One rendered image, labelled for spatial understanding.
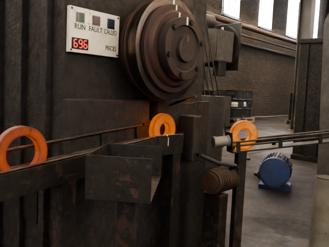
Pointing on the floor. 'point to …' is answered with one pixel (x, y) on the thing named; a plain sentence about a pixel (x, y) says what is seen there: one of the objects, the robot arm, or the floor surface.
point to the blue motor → (275, 172)
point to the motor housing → (216, 204)
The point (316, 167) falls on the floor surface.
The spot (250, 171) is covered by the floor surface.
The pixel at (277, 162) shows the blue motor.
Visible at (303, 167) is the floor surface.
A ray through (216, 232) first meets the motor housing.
